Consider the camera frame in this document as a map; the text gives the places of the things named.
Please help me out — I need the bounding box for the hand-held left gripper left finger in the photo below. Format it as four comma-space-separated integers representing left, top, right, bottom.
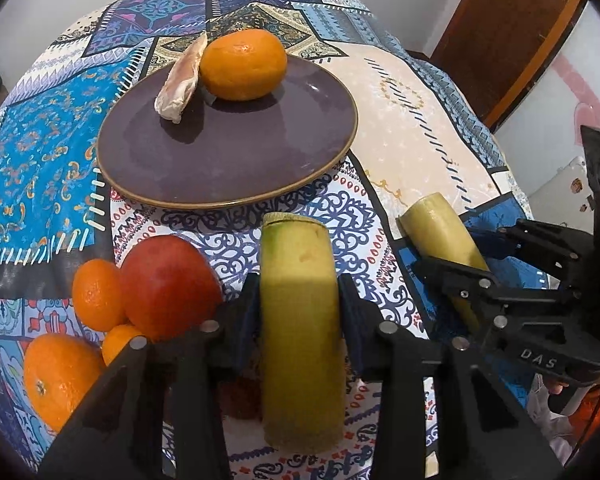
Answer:
37, 274, 262, 480

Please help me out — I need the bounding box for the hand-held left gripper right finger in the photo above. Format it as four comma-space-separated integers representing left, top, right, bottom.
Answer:
338, 274, 567, 480

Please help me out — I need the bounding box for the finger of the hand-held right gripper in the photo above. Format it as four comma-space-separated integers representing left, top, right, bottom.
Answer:
467, 218, 597, 289
415, 255, 582, 342

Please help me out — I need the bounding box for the yellow-green banana piece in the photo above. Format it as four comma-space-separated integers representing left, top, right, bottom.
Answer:
258, 212, 345, 451

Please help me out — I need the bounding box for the white case with stickers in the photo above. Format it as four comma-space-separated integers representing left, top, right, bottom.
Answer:
526, 155, 597, 235

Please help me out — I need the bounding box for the dark red fruit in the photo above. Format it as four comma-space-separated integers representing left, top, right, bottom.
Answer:
219, 379, 264, 421

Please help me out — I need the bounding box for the red apple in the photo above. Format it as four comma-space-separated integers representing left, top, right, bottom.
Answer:
119, 234, 225, 342

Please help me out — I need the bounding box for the small orange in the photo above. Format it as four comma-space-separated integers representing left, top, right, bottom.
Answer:
71, 258, 129, 332
101, 324, 149, 366

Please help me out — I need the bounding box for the purple ceramic plate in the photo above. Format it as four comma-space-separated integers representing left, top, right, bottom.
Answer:
96, 52, 359, 210

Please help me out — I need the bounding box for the large orange with green stem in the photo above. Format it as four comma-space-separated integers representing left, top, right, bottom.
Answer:
23, 333, 106, 434

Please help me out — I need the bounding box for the brown wooden door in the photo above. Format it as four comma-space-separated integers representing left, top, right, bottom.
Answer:
429, 0, 589, 134

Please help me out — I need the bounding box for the large orange with dimpled top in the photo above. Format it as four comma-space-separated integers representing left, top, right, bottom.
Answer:
199, 28, 288, 102

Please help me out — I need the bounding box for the blue patterned tablecloth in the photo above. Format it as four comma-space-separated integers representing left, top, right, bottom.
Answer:
0, 0, 553, 480

